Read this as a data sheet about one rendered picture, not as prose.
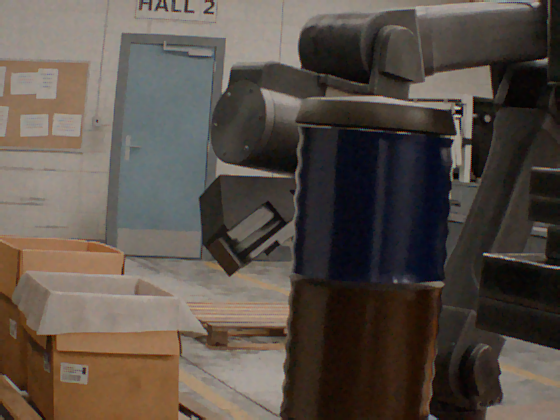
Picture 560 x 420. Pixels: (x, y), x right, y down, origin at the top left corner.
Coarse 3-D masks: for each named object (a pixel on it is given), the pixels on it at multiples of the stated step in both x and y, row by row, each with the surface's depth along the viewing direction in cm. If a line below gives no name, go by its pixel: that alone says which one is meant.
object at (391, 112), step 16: (352, 96) 28; (304, 112) 28; (320, 112) 27; (336, 112) 27; (352, 112) 27; (368, 112) 26; (384, 112) 26; (400, 112) 27; (416, 112) 27; (432, 112) 27; (448, 112) 28; (368, 128) 28; (384, 128) 26; (400, 128) 26; (416, 128) 27; (432, 128) 27; (448, 128) 27
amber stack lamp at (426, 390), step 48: (336, 288) 27; (384, 288) 27; (432, 288) 27; (288, 336) 28; (336, 336) 27; (384, 336) 27; (432, 336) 28; (288, 384) 28; (336, 384) 27; (384, 384) 27
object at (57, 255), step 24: (0, 240) 474; (24, 240) 495; (48, 240) 500; (72, 240) 505; (0, 264) 469; (24, 264) 442; (48, 264) 447; (72, 264) 451; (96, 264) 456; (120, 264) 462; (0, 288) 464; (0, 312) 473; (0, 336) 475; (24, 336) 445; (0, 360) 478; (24, 360) 445; (24, 384) 446
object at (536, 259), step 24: (552, 192) 54; (528, 216) 56; (552, 216) 54; (552, 240) 53; (504, 264) 52; (528, 264) 51; (552, 264) 50; (480, 288) 54; (504, 288) 52; (528, 288) 50; (552, 288) 49; (480, 312) 54; (504, 312) 52; (528, 312) 50; (552, 312) 49; (504, 336) 52; (528, 336) 50; (552, 336) 48
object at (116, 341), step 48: (48, 288) 395; (96, 288) 449; (144, 288) 447; (48, 336) 396; (96, 336) 393; (144, 336) 400; (192, 336) 408; (48, 384) 398; (96, 384) 396; (144, 384) 403
